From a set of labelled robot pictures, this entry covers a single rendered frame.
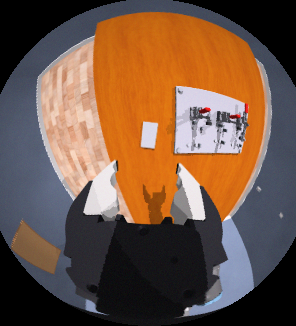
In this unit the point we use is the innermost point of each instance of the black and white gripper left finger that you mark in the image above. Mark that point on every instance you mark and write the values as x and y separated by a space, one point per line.
97 202

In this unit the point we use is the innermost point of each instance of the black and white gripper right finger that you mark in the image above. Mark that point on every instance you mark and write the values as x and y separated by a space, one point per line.
193 207

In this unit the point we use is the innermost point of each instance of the grey toggle clamp with red handle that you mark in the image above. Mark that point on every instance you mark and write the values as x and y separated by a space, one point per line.
244 121
195 113

